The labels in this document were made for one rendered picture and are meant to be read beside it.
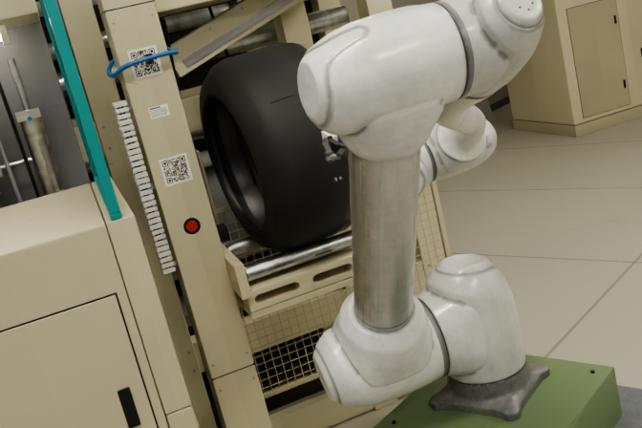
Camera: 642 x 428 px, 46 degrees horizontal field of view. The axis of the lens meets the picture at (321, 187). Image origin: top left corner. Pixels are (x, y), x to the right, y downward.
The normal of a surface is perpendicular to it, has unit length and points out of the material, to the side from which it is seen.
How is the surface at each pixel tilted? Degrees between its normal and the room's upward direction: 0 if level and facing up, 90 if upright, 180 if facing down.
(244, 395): 90
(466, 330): 84
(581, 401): 1
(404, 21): 42
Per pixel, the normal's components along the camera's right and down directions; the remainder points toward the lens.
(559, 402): -0.24, -0.94
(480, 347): 0.25, 0.18
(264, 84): 0.11, -0.58
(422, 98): 0.40, 0.65
